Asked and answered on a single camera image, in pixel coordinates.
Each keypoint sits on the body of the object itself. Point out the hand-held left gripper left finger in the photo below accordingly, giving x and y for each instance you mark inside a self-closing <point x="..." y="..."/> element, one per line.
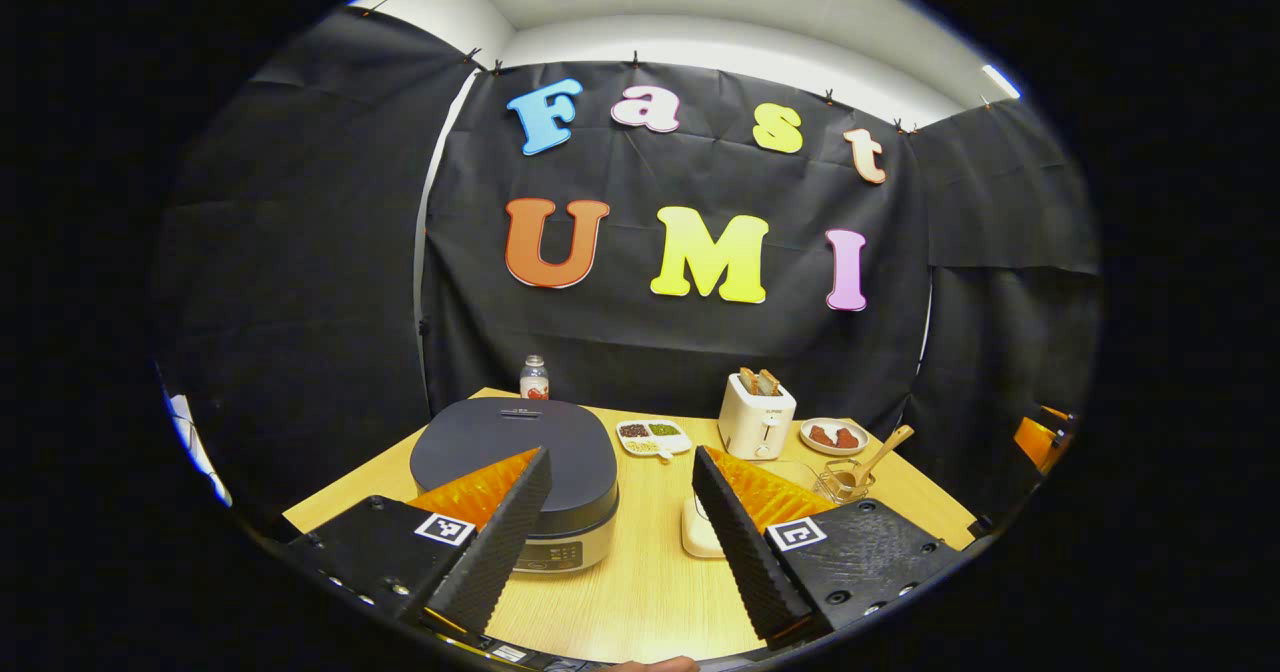
<point x="500" y="550"/>

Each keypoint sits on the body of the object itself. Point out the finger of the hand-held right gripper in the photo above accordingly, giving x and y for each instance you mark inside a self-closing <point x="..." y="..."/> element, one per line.
<point x="1035" y="440"/>

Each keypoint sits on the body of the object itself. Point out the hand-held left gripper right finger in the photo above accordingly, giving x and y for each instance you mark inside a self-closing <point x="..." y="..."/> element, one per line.
<point x="748" y="552"/>

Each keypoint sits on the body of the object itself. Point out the white rice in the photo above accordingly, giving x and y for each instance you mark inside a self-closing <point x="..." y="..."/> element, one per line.
<point x="698" y="534"/>

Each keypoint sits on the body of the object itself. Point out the dark grey rice cooker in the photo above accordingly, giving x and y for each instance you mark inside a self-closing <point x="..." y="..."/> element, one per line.
<point x="500" y="432"/>

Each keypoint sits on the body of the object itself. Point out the wooden spoon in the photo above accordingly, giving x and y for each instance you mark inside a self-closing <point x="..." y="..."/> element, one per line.
<point x="885" y="452"/>

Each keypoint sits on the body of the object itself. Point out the white toaster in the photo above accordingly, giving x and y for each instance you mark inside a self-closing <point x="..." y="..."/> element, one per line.
<point x="757" y="422"/>

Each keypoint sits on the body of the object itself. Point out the white plate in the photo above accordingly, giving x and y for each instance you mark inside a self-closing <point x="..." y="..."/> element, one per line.
<point x="833" y="452"/>

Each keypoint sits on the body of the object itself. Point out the red meat slice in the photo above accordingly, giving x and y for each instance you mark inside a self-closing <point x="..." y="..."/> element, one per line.
<point x="822" y="436"/>
<point x="848" y="439"/>

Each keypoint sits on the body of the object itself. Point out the divided white bean dish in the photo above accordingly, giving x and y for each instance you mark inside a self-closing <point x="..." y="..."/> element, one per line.
<point x="655" y="437"/>

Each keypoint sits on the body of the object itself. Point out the brown toast slice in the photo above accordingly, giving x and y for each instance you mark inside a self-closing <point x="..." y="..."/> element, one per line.
<point x="769" y="382"/>
<point x="748" y="382"/>

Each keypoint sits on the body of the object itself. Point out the small plastic bottle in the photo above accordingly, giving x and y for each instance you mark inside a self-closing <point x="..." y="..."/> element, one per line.
<point x="534" y="380"/>

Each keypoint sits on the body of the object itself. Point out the black backdrop cloth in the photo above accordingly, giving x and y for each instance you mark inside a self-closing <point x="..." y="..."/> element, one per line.
<point x="320" y="272"/>

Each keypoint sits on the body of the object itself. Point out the small ceiling light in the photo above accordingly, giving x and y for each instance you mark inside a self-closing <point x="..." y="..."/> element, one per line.
<point x="1000" y="82"/>

